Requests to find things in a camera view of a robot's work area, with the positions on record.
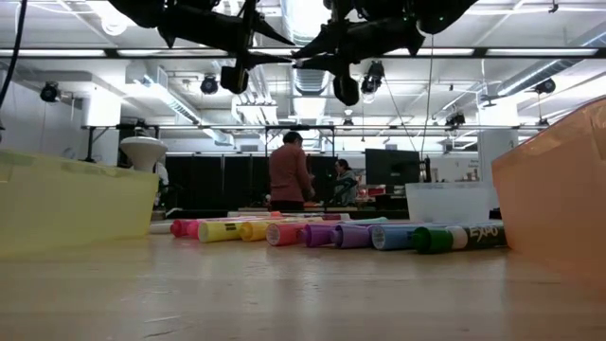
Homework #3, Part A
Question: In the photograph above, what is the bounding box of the orange plastic bin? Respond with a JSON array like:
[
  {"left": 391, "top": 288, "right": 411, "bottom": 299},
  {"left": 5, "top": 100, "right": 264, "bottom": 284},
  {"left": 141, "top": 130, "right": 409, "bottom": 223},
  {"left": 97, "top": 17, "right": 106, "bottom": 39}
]
[{"left": 490, "top": 96, "right": 606, "bottom": 290}]

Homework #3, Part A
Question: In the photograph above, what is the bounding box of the person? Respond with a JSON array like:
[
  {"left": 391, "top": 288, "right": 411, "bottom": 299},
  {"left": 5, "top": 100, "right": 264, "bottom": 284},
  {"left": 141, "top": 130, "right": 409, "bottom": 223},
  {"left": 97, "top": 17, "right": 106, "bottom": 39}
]
[
  {"left": 268, "top": 131, "right": 316, "bottom": 212},
  {"left": 330, "top": 158, "right": 360, "bottom": 208}
]

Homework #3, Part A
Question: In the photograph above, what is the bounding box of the hanging black cable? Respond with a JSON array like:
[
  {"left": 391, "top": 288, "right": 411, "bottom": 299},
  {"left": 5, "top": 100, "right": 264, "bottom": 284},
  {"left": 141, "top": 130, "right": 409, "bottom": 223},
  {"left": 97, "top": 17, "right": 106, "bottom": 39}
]
[{"left": 419, "top": 35, "right": 436, "bottom": 160}]

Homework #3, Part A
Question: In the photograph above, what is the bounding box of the distant black frame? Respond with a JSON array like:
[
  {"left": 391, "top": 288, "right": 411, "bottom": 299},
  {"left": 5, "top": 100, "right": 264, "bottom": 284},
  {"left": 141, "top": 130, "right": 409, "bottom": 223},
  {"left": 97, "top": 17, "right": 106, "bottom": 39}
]
[{"left": 80, "top": 123, "right": 565, "bottom": 165}]

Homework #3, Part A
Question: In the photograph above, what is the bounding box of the yellow plastic bin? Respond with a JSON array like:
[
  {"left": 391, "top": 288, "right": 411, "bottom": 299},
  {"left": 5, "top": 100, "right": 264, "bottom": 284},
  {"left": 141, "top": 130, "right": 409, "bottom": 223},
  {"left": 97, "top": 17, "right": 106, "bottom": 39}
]
[{"left": 0, "top": 149, "right": 160, "bottom": 260}]

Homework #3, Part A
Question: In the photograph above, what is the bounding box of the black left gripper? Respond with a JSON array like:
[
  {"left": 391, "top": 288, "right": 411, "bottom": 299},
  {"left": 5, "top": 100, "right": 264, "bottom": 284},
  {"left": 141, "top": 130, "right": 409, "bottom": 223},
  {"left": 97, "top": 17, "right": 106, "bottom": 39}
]
[{"left": 158, "top": 0, "right": 296, "bottom": 71}]

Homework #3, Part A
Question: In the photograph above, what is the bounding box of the red whiteboard marker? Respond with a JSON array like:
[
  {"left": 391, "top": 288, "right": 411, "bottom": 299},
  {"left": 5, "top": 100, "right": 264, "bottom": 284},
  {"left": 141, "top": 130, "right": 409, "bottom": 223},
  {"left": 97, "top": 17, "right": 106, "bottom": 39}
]
[{"left": 310, "top": 212, "right": 352, "bottom": 223}]

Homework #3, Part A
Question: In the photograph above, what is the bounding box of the orange-yellow highlighter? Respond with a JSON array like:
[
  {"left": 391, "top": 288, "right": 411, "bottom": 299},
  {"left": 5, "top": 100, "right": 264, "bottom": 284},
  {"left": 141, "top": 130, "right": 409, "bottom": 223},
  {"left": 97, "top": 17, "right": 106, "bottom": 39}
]
[{"left": 238, "top": 219, "right": 272, "bottom": 243}]

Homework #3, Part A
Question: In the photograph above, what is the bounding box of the black left camera cable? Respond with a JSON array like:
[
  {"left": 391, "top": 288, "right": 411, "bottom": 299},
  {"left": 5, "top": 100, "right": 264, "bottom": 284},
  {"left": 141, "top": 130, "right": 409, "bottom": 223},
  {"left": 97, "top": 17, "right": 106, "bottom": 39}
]
[{"left": 0, "top": 0, "right": 28, "bottom": 111}]

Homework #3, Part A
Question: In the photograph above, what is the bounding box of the plain yellow highlighter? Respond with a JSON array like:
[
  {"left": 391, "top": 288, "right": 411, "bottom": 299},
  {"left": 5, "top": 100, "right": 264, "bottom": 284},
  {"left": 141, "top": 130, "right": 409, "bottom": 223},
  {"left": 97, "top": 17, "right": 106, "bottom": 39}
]
[{"left": 197, "top": 220, "right": 245, "bottom": 244}]

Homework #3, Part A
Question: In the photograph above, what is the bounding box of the silver ventilation duct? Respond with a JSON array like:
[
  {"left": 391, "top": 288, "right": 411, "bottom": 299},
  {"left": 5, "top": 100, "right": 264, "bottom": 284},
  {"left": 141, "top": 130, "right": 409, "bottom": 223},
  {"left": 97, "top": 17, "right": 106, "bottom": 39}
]
[{"left": 281, "top": 0, "right": 343, "bottom": 99}]

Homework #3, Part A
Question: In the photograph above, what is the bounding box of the pink marker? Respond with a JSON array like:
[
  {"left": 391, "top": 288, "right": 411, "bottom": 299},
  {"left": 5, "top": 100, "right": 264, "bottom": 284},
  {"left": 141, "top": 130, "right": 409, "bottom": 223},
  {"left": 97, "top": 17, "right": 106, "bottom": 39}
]
[{"left": 169, "top": 218, "right": 190, "bottom": 239}]

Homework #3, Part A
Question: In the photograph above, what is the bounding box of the purple highlighter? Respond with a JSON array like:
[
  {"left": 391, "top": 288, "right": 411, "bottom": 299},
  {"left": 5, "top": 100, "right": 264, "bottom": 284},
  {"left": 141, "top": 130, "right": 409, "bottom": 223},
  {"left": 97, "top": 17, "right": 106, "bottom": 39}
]
[
  {"left": 330, "top": 223, "right": 375, "bottom": 250},
  {"left": 297, "top": 222, "right": 338, "bottom": 249}
]

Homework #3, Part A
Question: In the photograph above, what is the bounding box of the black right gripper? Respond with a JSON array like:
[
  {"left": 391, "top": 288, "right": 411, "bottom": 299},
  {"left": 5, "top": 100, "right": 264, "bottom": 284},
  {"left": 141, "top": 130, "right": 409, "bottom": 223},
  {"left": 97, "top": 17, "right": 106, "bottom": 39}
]
[{"left": 291, "top": 0, "right": 427, "bottom": 78}]

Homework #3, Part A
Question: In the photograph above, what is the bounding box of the blue highlighter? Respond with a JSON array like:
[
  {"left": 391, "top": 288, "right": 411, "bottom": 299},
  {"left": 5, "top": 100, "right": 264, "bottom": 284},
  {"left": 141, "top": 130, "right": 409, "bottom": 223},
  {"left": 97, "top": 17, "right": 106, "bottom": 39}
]
[{"left": 370, "top": 222, "right": 422, "bottom": 252}]

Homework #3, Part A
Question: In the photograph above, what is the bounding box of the white pillar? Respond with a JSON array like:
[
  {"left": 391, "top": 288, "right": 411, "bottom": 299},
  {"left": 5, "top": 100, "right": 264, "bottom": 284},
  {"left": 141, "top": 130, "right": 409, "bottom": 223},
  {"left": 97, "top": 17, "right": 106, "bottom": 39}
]
[{"left": 476, "top": 128, "right": 520, "bottom": 186}]

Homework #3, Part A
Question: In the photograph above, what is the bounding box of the green Expo marker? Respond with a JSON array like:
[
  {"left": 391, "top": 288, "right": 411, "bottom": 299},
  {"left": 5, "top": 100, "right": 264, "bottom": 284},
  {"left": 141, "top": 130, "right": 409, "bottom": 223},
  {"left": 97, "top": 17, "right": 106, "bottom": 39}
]
[{"left": 411, "top": 223, "right": 508, "bottom": 255}]

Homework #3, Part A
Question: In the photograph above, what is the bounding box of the black monitor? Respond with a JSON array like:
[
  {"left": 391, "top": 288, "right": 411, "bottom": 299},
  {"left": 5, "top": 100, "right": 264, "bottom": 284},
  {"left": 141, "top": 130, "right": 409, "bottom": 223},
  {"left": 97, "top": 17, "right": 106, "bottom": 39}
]
[{"left": 365, "top": 148, "right": 422, "bottom": 187}]

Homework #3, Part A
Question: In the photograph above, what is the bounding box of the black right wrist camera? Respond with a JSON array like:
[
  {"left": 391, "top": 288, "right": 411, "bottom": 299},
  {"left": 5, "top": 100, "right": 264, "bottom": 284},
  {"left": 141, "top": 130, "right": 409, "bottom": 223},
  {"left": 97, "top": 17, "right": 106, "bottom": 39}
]
[{"left": 331, "top": 74, "right": 361, "bottom": 108}]

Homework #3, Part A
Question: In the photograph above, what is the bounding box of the black partition wall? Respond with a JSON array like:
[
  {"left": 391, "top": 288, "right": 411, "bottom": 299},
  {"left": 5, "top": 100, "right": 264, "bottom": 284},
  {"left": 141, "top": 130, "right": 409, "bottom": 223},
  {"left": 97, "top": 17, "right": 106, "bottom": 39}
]
[{"left": 164, "top": 154, "right": 340, "bottom": 211}]

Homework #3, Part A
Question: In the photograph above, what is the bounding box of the teal highlighter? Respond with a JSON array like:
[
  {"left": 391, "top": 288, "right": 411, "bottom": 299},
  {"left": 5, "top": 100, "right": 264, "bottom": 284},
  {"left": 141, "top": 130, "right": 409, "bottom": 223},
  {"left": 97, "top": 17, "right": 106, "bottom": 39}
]
[{"left": 338, "top": 216, "right": 390, "bottom": 226}]

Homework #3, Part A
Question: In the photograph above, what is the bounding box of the white ventilation duct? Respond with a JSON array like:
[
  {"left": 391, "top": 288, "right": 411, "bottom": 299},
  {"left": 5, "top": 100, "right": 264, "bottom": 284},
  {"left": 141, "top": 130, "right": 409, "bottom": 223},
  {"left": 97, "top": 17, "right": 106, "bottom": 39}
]
[{"left": 123, "top": 63, "right": 236, "bottom": 147}]

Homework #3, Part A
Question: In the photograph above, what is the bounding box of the overhead light bar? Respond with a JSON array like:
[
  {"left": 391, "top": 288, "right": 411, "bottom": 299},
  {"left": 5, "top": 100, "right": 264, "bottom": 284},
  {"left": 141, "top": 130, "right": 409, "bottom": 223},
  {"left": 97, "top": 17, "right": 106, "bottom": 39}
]
[{"left": 0, "top": 45, "right": 606, "bottom": 60}]

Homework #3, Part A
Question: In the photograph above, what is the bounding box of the red highlighter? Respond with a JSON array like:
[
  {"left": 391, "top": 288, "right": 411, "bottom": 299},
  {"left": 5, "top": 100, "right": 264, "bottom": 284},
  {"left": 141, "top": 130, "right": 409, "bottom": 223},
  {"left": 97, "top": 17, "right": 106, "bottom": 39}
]
[{"left": 265, "top": 221, "right": 309, "bottom": 247}]

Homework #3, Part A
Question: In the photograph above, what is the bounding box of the clear plastic bin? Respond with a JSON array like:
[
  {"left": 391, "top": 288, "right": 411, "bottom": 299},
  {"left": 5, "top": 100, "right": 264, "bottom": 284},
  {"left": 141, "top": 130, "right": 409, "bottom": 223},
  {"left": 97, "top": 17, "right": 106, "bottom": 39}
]
[{"left": 405, "top": 181, "right": 504, "bottom": 224}]

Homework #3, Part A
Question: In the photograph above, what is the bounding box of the white bulb lamp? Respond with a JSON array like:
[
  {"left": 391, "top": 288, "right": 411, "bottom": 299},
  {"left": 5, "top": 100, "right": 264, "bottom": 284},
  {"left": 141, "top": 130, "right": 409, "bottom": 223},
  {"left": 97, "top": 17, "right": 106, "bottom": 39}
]
[{"left": 118, "top": 135, "right": 169, "bottom": 174}]

